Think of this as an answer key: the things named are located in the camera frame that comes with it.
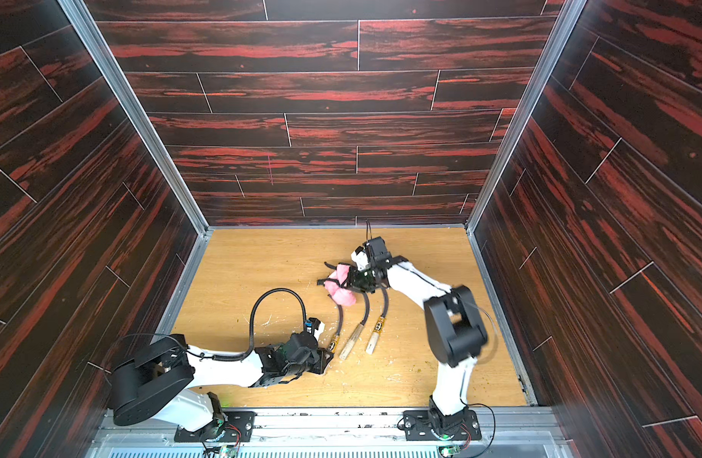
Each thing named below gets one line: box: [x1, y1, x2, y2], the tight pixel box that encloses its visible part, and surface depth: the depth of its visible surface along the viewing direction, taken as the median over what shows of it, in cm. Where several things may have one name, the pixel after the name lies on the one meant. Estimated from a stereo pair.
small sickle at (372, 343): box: [366, 286, 390, 354], surface depth 92 cm
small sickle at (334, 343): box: [329, 304, 344, 354], surface depth 90 cm
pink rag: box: [324, 263, 357, 307], surface depth 92 cm
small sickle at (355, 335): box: [339, 291, 372, 361], surface depth 90 cm
